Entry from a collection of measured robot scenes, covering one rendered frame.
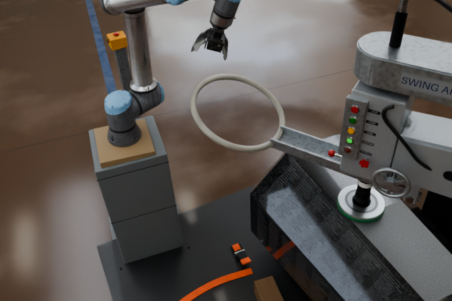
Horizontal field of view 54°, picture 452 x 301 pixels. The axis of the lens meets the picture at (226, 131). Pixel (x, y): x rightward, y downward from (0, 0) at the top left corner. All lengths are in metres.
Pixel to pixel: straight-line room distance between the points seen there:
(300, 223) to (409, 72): 1.04
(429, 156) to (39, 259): 2.54
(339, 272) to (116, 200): 1.29
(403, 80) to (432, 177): 0.43
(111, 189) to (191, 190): 1.00
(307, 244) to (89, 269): 1.52
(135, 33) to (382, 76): 1.22
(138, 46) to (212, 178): 1.53
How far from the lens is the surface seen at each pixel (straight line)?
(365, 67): 1.65
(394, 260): 2.09
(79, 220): 3.45
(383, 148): 1.81
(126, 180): 2.54
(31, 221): 3.59
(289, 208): 2.38
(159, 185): 2.62
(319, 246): 2.24
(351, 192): 2.22
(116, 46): 3.25
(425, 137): 1.79
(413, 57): 1.64
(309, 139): 2.13
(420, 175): 1.86
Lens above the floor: 2.47
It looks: 39 degrees down
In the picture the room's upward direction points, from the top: 4 degrees counter-clockwise
